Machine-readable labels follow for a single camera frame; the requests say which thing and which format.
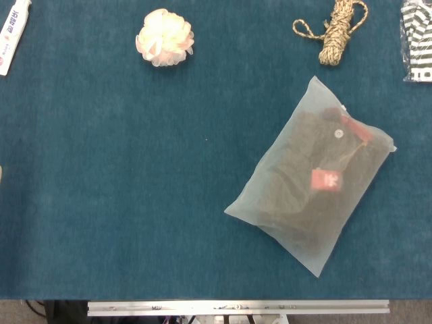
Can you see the translucent white plastic bag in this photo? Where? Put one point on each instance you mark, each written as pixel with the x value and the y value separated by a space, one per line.
pixel 303 202

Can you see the white toothpaste tube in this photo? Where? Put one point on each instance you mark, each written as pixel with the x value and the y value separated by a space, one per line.
pixel 11 33

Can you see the aluminium profile rail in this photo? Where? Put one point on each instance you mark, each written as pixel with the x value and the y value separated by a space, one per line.
pixel 202 308

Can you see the blue carpet table mat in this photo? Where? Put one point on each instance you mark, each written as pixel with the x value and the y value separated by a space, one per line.
pixel 135 168

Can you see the striped black white packet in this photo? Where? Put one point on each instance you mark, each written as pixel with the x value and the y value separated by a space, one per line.
pixel 418 40

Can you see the pale pink bath pouf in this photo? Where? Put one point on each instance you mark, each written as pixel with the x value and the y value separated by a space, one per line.
pixel 165 37

